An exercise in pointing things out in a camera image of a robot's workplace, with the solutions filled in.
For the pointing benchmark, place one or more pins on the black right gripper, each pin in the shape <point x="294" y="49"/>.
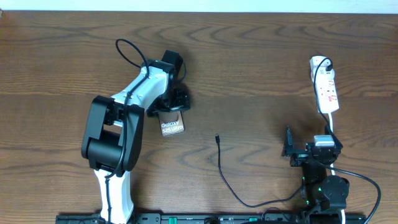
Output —
<point x="299" y="156"/>

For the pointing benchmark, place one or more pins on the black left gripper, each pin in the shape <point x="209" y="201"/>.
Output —
<point x="183" y="101"/>

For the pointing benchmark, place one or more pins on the Galaxy S25 Ultra smartphone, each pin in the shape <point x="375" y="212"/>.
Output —
<point x="171" y="123"/>

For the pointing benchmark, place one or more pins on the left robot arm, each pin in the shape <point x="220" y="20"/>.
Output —
<point x="113" y="135"/>

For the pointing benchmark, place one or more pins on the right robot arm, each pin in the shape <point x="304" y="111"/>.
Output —
<point x="325" y="194"/>

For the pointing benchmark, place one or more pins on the white USB charger adapter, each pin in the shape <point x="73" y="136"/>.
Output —
<point x="321" y="72"/>

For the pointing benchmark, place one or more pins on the white power strip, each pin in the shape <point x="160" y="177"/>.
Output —
<point x="326" y="89"/>

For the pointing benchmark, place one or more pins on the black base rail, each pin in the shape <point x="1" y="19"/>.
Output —
<point x="156" y="218"/>

